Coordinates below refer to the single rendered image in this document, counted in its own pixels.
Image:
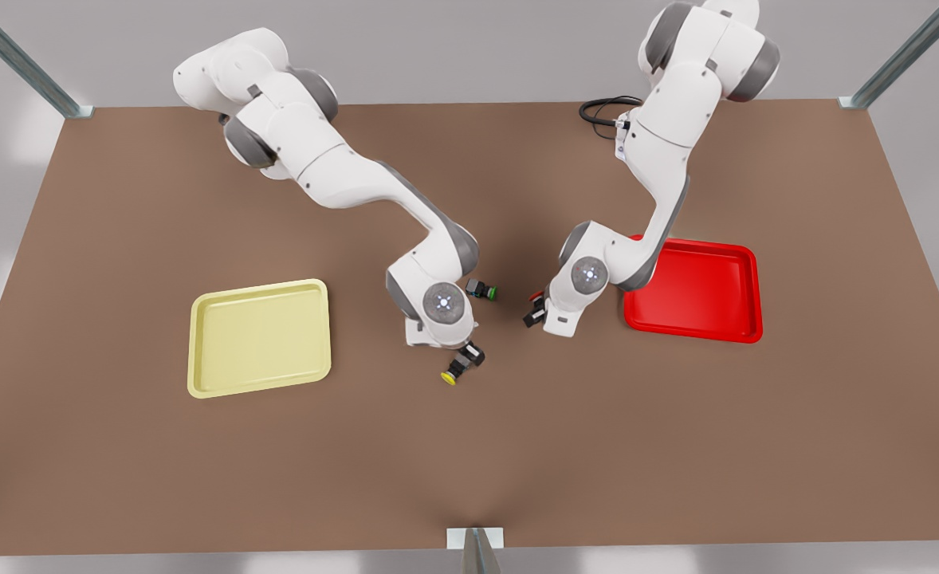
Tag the silver frame post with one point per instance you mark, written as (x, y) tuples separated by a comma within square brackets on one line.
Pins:
[(476, 546), (19, 60), (904, 54)]

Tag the red tray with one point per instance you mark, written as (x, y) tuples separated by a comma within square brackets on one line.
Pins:
[(705, 292)]

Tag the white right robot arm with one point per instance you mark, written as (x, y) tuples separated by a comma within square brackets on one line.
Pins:
[(334, 163)]

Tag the yellow-capped black switch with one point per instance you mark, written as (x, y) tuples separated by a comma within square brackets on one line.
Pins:
[(463, 363)]

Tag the pale yellow tray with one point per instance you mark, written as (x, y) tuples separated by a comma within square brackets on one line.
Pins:
[(259, 338)]

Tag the green-capped black switch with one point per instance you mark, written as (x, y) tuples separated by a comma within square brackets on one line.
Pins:
[(481, 289)]

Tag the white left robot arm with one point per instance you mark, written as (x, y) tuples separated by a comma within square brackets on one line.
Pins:
[(673, 112)]

